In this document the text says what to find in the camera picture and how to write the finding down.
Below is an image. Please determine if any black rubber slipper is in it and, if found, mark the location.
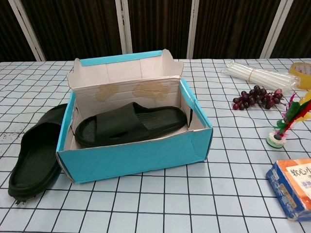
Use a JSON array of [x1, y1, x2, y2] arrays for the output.
[[7, 103, 69, 207], [74, 101, 188, 148]]

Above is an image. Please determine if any light blue cardboard shoe box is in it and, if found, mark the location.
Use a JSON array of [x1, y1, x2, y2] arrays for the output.
[[55, 50, 213, 185]]

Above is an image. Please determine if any orange snack package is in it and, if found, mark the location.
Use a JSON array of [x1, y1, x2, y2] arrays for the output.
[[265, 158, 311, 223]]

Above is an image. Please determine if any light blue checkered tablecloth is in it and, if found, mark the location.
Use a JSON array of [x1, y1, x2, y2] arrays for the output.
[[0, 57, 311, 233]]

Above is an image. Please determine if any purple artificial grape bunch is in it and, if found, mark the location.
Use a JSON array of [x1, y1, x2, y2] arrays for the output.
[[232, 85, 285, 111]]

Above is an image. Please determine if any dark folding partition screen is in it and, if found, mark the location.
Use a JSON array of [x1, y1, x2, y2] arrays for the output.
[[0, 0, 311, 61]]

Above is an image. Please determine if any bundle of clear plastic tubes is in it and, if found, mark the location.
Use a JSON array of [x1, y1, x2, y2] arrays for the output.
[[221, 60, 301, 93]]

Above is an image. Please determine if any colourful feather shuttlecock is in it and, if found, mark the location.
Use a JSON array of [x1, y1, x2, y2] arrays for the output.
[[266, 90, 311, 149]]

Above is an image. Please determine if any yellow packing tape roll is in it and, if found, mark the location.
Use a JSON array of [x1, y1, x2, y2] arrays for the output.
[[288, 62, 311, 90]]

